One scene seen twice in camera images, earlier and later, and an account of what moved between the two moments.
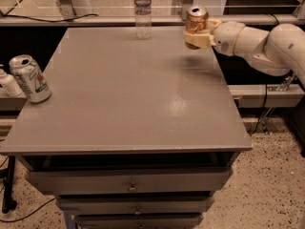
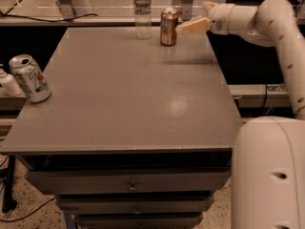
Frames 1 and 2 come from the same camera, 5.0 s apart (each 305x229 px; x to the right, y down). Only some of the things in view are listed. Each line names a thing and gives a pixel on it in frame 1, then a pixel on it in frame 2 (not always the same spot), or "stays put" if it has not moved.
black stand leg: x=8 y=203 stays put
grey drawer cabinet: x=136 y=134 stays put
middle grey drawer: x=133 y=205 stays put
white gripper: x=226 y=37 -> x=220 y=18
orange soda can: x=196 y=20 -> x=169 y=26
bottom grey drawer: x=138 y=220 stays put
